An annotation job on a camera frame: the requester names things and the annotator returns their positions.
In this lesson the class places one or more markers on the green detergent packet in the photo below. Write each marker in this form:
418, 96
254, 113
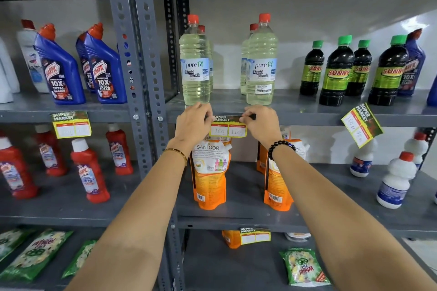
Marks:
304, 267
37, 253
80, 258
10, 241

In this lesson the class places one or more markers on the round white bottle red cap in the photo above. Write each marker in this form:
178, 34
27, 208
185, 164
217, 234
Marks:
362, 161
417, 147
396, 181

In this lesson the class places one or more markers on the blue toilet cleaner bottle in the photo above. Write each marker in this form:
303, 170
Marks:
412, 69
107, 72
85, 65
61, 76

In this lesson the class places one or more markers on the person's right fingers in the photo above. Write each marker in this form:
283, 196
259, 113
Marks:
248, 116

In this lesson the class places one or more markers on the person's left fingers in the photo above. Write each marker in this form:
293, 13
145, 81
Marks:
205, 113

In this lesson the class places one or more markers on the person's left forearm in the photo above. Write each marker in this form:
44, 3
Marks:
136, 229

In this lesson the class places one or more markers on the gold bangle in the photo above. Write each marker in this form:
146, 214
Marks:
177, 153

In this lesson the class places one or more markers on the person's left hand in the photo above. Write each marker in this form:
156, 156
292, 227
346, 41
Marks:
191, 123

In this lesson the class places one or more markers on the clear bleach bottle red cap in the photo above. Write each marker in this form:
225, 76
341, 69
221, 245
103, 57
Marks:
194, 62
210, 62
243, 62
262, 62

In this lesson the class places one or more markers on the yellow price tag card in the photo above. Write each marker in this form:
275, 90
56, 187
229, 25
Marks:
362, 125
71, 125
228, 128
255, 236

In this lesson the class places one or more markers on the orange refill pouch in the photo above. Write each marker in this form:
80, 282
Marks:
261, 161
231, 239
276, 188
209, 178

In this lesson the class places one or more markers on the grey metal shelving rack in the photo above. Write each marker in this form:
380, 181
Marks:
143, 62

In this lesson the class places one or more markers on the plain white plastic bottle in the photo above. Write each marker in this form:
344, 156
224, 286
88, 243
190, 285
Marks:
6, 76

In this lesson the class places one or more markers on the dark bottle green cap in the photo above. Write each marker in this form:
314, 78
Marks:
387, 76
312, 69
360, 69
336, 76

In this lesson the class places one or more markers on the person's right forearm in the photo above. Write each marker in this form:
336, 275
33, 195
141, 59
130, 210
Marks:
334, 222

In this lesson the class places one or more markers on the person's right hand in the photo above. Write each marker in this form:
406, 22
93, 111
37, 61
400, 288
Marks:
264, 127

